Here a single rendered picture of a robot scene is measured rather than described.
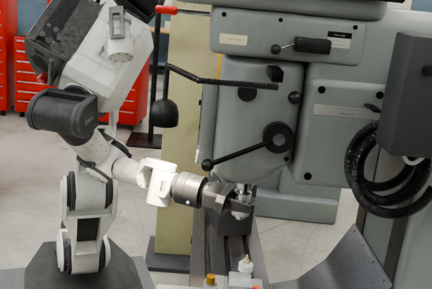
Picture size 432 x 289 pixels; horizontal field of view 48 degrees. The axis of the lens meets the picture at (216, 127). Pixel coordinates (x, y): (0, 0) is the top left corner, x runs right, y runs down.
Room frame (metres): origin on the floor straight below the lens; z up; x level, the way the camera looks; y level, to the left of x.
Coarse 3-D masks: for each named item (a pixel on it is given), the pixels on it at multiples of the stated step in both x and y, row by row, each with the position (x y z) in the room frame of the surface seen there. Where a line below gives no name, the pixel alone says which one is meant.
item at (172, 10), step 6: (156, 6) 1.25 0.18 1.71; (162, 6) 1.25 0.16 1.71; (168, 6) 1.25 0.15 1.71; (174, 6) 1.26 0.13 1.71; (156, 12) 1.25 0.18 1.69; (162, 12) 1.25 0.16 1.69; (168, 12) 1.25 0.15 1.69; (174, 12) 1.25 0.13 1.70; (180, 12) 1.26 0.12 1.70; (186, 12) 1.26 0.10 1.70; (192, 12) 1.26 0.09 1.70; (198, 12) 1.26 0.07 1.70; (204, 12) 1.26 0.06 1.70; (210, 12) 1.26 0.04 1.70
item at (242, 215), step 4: (236, 196) 1.15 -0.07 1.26; (240, 200) 1.15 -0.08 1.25; (244, 200) 1.15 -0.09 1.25; (248, 200) 1.15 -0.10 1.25; (248, 204) 1.16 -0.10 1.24; (232, 212) 1.16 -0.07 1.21; (236, 212) 1.15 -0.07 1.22; (236, 216) 1.15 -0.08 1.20; (240, 216) 1.15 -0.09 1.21; (244, 216) 1.15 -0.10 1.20
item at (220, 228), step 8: (208, 176) 1.67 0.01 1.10; (216, 176) 1.56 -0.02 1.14; (216, 216) 1.51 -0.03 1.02; (224, 216) 1.48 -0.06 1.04; (232, 216) 1.48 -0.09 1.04; (248, 216) 1.50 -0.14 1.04; (216, 224) 1.50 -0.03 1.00; (224, 224) 1.48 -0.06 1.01; (232, 224) 1.48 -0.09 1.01; (240, 224) 1.49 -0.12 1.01; (248, 224) 1.50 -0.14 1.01; (216, 232) 1.49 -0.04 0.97; (224, 232) 1.48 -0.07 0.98; (232, 232) 1.49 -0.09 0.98; (240, 232) 1.49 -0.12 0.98; (248, 232) 1.50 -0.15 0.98
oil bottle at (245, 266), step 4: (244, 260) 1.18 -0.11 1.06; (248, 260) 1.18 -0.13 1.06; (240, 264) 1.18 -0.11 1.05; (244, 264) 1.17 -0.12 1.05; (248, 264) 1.18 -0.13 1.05; (252, 264) 1.18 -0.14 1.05; (240, 268) 1.17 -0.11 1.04; (244, 268) 1.17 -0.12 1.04; (248, 268) 1.17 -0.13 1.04; (252, 268) 1.18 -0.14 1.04; (248, 272) 1.17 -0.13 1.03; (252, 272) 1.18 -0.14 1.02
